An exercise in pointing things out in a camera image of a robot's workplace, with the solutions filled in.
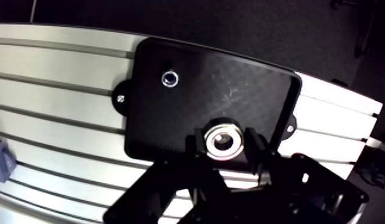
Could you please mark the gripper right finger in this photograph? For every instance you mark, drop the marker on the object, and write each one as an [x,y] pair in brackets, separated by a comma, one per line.
[305,194]

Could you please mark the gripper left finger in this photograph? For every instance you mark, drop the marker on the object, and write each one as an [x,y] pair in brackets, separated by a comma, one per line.
[167,181]

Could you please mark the steel bearing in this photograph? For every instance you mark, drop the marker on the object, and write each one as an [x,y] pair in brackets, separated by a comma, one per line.
[211,147]

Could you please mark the dark blue-grey housing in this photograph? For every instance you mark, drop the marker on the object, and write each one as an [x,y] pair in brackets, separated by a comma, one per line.
[1,159]

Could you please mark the black tray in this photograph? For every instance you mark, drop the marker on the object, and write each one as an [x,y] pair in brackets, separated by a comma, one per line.
[211,81]

